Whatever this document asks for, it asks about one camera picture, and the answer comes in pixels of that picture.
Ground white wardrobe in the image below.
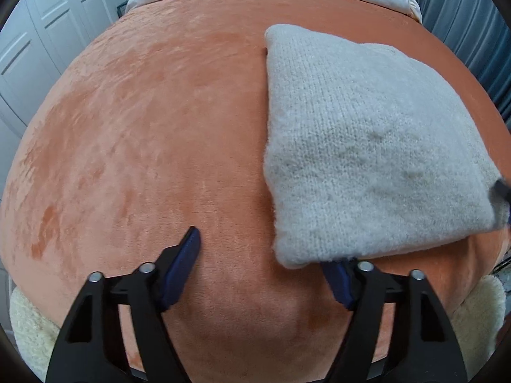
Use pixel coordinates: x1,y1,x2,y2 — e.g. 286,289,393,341
0,0,133,138

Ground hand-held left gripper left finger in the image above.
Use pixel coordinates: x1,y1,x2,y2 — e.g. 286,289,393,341
46,226,201,383

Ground blue curtain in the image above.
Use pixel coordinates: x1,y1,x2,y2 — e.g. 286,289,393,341
389,0,511,124

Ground cream fluffy blanket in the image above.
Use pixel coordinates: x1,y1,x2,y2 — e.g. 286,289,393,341
8,274,507,372

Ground grey sweater with black hearts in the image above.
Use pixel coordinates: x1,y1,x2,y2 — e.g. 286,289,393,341
263,24,511,270

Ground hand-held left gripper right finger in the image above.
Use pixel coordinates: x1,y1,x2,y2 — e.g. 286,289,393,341
319,259,468,383

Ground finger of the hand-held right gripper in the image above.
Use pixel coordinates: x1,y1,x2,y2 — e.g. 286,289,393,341
490,176,511,226

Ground orange plush blanket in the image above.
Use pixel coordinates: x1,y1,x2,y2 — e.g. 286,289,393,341
0,0,511,383

